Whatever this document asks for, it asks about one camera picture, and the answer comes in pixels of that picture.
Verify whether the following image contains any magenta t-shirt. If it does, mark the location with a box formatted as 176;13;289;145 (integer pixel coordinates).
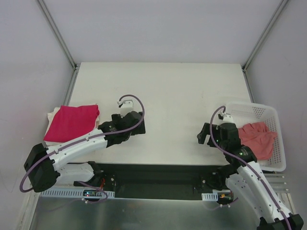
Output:
43;104;96;143

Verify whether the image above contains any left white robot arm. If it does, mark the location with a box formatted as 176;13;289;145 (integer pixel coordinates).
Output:
20;111;146;193

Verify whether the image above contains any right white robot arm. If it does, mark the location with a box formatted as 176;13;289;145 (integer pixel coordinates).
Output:
197;123;304;230

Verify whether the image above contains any white plastic basket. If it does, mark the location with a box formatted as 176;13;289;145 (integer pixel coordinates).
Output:
226;102;286;172

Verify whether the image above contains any salmon pink t-shirt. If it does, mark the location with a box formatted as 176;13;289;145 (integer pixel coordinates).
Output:
238;122;278;161

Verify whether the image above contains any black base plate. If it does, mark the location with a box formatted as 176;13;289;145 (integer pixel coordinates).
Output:
71;162;245;199

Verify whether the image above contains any right white cable duct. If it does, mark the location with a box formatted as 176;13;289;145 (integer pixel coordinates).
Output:
201;192;219;202

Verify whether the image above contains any white cable duct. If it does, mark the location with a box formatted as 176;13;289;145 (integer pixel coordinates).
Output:
40;188;106;199
201;192;219;202

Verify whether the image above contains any left white cable duct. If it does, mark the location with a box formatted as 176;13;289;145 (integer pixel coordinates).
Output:
40;188;106;199

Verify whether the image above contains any right aluminium frame post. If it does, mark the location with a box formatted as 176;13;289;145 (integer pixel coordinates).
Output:
242;0;291;73

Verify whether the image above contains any aluminium frame post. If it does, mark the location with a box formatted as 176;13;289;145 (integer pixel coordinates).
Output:
36;0;78;70
242;0;291;73

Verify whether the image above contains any left aluminium frame post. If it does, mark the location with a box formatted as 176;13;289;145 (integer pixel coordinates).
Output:
36;0;78;70

